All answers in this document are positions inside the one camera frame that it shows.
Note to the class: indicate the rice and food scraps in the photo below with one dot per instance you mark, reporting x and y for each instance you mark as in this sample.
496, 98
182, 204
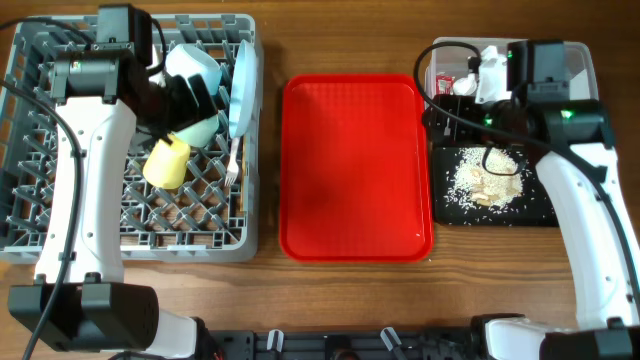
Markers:
483, 179

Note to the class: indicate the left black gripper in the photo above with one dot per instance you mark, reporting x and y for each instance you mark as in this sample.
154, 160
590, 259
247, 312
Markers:
188, 110

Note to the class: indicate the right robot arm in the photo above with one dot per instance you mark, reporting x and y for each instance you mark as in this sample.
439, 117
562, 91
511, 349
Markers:
578, 169

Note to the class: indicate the black tray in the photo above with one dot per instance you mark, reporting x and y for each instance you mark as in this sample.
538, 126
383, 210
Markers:
532, 208

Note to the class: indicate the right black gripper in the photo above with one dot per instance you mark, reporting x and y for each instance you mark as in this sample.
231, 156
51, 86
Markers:
461, 106

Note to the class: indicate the grey dishwasher rack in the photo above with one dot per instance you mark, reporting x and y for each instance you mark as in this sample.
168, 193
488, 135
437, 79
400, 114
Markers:
201, 221

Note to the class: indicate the light blue plate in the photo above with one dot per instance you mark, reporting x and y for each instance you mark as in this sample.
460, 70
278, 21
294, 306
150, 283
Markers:
243, 89

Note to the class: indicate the red snack wrapper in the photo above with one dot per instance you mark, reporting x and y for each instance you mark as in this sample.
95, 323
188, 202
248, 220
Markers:
444, 84

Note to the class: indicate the wooden chopstick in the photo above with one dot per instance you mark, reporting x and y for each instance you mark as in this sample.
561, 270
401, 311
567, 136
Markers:
243, 177

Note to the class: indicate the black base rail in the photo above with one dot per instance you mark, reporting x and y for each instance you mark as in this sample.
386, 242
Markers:
428, 344

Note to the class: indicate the yellow cup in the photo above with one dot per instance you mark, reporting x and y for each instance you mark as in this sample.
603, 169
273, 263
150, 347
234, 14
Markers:
167, 163

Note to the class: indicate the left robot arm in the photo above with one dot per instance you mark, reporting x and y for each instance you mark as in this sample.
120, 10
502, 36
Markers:
79, 300

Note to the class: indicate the green bowl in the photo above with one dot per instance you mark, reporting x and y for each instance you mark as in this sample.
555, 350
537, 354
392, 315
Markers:
199, 134

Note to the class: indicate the white plastic fork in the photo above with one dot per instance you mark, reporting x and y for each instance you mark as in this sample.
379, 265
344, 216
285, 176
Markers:
232, 170

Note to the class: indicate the red plastic tray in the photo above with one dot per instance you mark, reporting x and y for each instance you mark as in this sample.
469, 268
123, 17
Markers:
354, 170

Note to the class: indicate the light blue bowl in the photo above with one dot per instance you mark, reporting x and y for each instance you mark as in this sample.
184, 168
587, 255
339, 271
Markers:
187, 60

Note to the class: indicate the white napkin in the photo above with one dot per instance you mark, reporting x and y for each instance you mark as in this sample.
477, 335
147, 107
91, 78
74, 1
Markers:
465, 86

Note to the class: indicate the clear plastic bin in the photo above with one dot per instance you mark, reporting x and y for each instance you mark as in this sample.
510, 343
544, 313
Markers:
453, 61

